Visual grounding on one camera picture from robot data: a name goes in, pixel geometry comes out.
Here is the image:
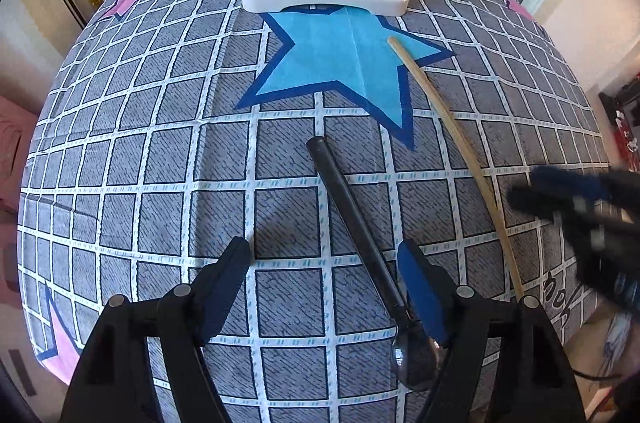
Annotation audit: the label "plain long wooden chopstick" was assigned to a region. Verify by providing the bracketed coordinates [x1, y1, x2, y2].
[387, 36, 524, 301]

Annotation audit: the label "black handled metal spoon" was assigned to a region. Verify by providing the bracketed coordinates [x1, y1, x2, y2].
[306, 136, 439, 391]

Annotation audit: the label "grey checked tablecloth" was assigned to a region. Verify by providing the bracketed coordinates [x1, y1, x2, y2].
[17, 0, 608, 422]

